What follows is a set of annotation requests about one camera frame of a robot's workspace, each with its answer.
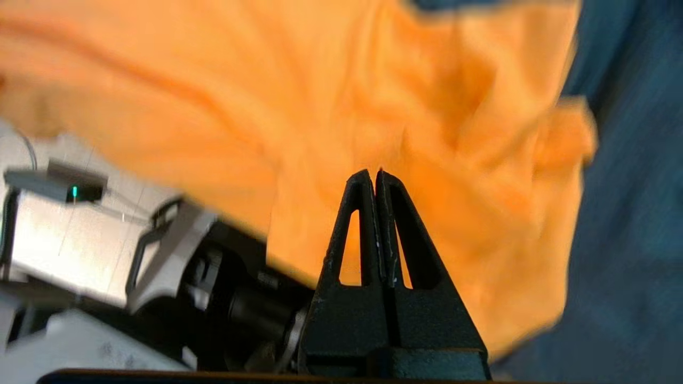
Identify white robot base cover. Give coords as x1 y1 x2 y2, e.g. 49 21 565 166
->
0 307 193 374

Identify silver and black robot torso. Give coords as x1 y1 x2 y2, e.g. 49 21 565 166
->
125 195 321 374

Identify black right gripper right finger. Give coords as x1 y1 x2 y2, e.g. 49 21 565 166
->
376 170 487 353

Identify grey box with green light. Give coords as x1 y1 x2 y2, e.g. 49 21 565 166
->
3 159 108 204

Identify yellow t-shirt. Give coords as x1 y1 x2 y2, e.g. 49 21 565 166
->
0 0 598 359

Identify dark blue bed sheet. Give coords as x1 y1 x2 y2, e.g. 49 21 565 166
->
411 0 683 384

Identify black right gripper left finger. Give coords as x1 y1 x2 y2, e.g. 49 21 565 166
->
298 170 398 357

